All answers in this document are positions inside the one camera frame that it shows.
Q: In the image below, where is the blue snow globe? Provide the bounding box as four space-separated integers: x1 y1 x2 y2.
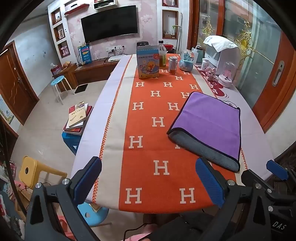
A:
179 49 194 72

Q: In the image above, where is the red snack bag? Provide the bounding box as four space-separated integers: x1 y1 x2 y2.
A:
51 63 64 76

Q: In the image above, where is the light blue round stool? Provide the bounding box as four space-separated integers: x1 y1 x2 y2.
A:
51 75 76 105

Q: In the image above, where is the light blue plastic stool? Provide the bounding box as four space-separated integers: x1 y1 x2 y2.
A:
77 202 112 228

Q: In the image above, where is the brown wooden door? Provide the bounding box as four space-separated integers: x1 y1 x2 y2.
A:
0 41 40 126

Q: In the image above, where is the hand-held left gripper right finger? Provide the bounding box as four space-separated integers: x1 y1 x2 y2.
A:
195 157 272 241

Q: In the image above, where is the wooden tv cabinet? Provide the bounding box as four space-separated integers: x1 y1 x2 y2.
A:
52 55 127 91

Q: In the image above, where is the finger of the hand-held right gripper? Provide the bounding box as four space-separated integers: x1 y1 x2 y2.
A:
266 159 296 201
240 169 270 187

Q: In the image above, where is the white paper bag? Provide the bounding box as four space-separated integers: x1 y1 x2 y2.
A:
191 45 206 65

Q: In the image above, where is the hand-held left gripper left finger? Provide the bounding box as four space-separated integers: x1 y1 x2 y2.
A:
24 156 102 241

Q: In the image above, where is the metal lidded orange jar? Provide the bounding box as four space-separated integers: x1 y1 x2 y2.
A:
169 56 178 76

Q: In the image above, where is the yellow liquid glass bottle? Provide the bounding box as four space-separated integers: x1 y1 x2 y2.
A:
158 40 167 69

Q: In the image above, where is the pink figurine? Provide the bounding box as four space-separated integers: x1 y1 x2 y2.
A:
205 67 216 81

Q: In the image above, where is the black cable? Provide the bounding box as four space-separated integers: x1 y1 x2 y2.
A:
122 223 153 241

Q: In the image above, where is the white set-top box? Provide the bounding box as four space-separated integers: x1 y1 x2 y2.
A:
104 54 127 64

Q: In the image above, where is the blue duck print carton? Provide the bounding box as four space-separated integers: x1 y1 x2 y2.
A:
136 45 161 79

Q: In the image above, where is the gold ornament decoration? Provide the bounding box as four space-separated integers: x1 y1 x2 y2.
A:
234 20 257 61

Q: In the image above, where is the white cloth covered appliance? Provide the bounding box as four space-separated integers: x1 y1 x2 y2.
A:
203 35 242 78

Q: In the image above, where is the dark blue plastic stool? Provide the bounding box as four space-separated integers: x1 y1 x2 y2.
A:
62 131 81 156

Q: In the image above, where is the orange patterned table runner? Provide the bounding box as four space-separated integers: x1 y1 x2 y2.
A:
92 53 248 214

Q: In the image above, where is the blue standing box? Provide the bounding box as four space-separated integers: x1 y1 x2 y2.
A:
78 44 92 65

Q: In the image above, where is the silver sliding door handle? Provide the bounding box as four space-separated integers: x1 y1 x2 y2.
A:
272 61 285 87

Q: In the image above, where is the purple grey towel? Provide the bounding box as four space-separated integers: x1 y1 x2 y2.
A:
167 91 241 172

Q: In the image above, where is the black flat television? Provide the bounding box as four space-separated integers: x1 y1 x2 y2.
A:
80 5 139 43

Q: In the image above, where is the stack of books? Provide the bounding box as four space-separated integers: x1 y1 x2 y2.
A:
63 101 93 136

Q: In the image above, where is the yellow plastic chair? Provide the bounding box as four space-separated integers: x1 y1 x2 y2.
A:
15 155 68 217

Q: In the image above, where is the white wall shelf unit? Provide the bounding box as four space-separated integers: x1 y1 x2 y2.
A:
47 0 72 63

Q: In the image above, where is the glass dome pink lamp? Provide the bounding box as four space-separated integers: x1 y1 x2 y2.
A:
218 61 236 89

